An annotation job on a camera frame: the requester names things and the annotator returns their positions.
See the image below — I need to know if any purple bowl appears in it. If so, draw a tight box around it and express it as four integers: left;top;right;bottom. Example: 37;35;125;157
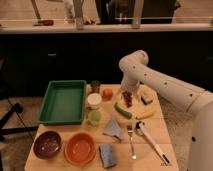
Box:
33;131;62;159

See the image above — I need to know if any dark red grape bunch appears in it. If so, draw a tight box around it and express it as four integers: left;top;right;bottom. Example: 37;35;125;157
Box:
122;91;132;108

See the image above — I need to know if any yellow banana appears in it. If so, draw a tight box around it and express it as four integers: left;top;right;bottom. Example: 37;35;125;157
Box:
136;110;155;120

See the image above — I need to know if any blue sponge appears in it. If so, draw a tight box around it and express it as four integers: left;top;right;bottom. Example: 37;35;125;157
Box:
99;144;117;168

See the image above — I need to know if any orange bowl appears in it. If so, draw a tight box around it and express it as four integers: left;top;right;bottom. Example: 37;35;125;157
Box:
64;132;96;166

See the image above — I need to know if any green chili pepper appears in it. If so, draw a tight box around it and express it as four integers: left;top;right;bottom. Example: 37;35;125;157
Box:
114;102;132;119

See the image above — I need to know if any white lidded cup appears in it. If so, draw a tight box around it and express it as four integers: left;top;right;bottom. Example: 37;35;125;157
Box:
87;93;102;109

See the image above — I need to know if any green plastic tray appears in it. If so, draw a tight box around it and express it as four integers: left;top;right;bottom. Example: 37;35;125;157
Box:
38;80;86;125

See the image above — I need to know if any black tripod stand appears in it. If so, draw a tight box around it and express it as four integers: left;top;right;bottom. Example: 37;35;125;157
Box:
0;103;38;142

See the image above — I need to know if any green plastic cup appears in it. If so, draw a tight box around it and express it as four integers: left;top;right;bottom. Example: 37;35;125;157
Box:
88;110;101;126

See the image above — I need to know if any brown chocolate bar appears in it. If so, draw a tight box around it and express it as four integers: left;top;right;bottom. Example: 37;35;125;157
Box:
140;93;153;105

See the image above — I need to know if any white handled ladle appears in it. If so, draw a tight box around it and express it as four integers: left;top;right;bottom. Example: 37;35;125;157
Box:
135;121;171;165

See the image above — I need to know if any folded blue grey cloth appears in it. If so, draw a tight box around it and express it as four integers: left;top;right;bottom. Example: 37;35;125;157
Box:
103;118;124;141

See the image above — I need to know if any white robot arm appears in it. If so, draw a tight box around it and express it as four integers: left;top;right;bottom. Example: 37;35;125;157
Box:
119;50;213;171

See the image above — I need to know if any silver fork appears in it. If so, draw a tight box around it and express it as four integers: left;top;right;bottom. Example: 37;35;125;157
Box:
127;125;137;160

